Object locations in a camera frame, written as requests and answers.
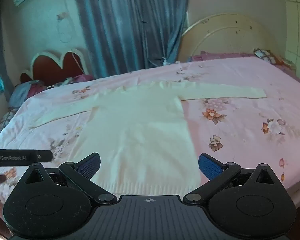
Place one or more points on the blue curtain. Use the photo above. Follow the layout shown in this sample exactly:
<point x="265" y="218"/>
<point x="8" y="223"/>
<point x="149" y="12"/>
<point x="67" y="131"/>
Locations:
<point x="130" y="22"/>

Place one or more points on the white bottle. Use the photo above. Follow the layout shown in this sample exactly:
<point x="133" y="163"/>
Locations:
<point x="165" y="60"/>

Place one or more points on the dark patterned blanket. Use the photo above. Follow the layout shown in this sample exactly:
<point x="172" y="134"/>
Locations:
<point x="6" y="120"/>

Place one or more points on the cream arched headboard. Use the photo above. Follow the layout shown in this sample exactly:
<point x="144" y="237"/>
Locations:
<point x="225" y="37"/>

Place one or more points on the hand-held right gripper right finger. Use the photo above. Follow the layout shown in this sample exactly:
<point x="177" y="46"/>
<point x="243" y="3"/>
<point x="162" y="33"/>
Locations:
<point x="210" y="166"/>

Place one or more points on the cream panelled wardrobe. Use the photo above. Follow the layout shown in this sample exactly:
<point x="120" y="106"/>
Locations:
<point x="298" y="30"/>

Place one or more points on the pink floral bed sheet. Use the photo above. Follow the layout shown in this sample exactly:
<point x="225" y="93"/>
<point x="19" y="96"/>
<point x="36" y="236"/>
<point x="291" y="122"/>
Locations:
<point x="240" y="120"/>

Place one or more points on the pile of clothes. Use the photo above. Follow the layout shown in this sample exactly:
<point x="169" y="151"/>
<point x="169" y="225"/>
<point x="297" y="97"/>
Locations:
<point x="27" y="91"/>

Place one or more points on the white knit sweater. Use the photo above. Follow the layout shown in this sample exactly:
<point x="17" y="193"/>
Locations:
<point x="140" y="135"/>

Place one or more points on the patterned pillow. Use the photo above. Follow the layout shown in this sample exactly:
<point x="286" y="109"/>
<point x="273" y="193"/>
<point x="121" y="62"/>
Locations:
<point x="272" y="56"/>

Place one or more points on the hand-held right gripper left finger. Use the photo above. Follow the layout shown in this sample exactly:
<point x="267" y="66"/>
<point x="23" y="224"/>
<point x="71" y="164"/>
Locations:
<point x="90" y="166"/>

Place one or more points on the pink pillow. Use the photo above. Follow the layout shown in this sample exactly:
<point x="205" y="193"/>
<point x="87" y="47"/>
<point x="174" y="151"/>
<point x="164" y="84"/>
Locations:
<point x="220" y="55"/>

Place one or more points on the red heart-shaped headboard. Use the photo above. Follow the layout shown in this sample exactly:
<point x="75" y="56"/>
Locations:
<point x="57" y="68"/>

